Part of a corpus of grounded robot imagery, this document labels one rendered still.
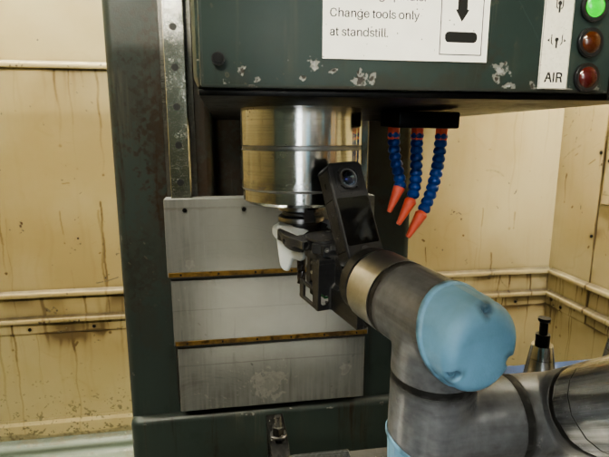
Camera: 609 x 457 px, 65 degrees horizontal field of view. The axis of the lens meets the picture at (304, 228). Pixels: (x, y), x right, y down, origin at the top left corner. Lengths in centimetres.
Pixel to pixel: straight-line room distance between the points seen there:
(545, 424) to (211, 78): 41
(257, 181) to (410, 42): 24
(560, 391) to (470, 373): 10
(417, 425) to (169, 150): 81
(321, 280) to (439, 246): 114
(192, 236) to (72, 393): 82
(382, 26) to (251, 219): 69
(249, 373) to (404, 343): 83
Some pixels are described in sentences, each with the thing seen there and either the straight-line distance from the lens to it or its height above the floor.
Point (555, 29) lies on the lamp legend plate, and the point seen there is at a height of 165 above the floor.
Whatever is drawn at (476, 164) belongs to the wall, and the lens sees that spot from 167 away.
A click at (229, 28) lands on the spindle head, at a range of 44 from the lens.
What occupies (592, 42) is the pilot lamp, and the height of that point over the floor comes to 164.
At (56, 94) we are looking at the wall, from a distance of 154.
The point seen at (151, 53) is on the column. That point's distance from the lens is 113.
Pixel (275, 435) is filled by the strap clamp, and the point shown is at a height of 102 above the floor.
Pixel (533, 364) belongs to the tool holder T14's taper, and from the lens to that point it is 68.
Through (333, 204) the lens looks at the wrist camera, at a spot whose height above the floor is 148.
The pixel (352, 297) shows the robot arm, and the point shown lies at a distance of 47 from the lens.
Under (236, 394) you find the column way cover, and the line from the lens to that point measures 124.
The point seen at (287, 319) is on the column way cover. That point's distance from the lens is 116.
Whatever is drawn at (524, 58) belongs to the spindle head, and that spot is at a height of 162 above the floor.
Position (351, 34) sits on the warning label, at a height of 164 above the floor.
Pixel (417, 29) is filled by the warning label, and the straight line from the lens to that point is 47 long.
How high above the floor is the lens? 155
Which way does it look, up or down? 11 degrees down
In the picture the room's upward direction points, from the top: straight up
